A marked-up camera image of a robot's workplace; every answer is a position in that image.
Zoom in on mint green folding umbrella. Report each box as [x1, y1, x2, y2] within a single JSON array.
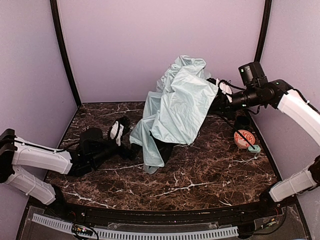
[[129, 55, 220, 174]]

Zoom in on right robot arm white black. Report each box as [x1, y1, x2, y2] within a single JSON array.
[[211, 78, 320, 203]]

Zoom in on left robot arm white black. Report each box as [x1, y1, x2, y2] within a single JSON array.
[[0, 127, 137, 206]]

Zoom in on dark green cup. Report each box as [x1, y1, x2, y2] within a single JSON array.
[[234, 115, 251, 131]]

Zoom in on red white patterned bowl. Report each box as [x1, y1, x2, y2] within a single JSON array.
[[233, 129, 256, 149]]

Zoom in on small green circuit board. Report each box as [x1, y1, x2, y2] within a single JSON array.
[[71, 224, 94, 237]]

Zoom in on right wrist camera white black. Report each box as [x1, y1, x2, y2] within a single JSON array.
[[207, 78, 233, 96]]

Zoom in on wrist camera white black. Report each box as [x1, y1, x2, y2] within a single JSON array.
[[207, 78, 233, 96], [107, 116, 131, 147]]

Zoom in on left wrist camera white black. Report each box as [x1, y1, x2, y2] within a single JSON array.
[[107, 116, 131, 147]]

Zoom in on right black corner post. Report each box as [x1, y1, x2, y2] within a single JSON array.
[[254, 0, 273, 62]]

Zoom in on black corner post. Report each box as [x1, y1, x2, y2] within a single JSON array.
[[49, 0, 82, 108], [254, 0, 273, 62]]

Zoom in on black front frame rail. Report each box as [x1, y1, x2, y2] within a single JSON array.
[[22, 196, 305, 226]]

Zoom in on grey slotted cable duct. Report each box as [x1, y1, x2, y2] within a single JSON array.
[[31, 213, 239, 240]]

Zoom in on left black corner post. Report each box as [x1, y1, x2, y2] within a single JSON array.
[[49, 0, 82, 108]]

